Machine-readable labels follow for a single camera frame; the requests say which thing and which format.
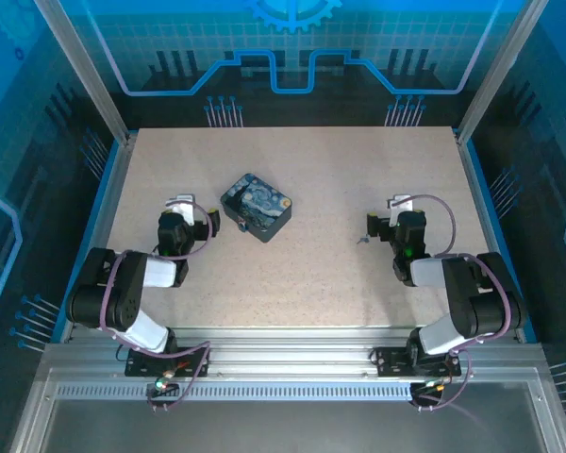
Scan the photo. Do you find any starry night printed tin box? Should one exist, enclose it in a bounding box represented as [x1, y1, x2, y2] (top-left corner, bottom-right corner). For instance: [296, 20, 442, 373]
[220, 172, 293, 244]

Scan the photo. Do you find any connector with indicator lights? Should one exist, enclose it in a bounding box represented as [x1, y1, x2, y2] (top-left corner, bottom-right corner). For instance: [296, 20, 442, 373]
[145, 372, 180, 396]
[412, 376, 454, 396]

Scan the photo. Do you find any grey metal front panel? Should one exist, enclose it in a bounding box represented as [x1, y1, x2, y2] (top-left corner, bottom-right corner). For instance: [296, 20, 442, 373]
[8, 367, 566, 453]

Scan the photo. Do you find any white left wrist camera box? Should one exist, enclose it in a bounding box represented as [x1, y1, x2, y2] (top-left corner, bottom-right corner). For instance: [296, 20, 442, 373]
[165, 193, 195, 226]

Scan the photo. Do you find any aluminium side frame rail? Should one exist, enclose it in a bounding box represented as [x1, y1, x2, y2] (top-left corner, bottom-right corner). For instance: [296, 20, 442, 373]
[455, 131, 524, 342]
[58, 136, 134, 344]

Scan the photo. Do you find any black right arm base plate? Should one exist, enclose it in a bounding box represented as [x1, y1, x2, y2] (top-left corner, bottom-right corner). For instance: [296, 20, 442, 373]
[371, 346, 462, 378]

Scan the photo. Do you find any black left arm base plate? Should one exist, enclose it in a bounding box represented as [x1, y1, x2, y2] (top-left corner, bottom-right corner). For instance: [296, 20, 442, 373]
[125, 346, 212, 378]

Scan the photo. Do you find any aluminium front frame rail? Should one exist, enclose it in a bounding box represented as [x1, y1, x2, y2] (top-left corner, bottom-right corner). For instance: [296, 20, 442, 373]
[42, 327, 548, 384]

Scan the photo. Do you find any grey slotted cable duct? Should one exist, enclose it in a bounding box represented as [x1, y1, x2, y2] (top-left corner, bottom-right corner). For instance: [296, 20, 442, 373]
[56, 384, 416, 402]

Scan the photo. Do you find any aluminium frame post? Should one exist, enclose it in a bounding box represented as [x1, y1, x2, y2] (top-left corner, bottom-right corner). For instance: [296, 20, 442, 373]
[455, 0, 551, 143]
[32, 0, 134, 143]

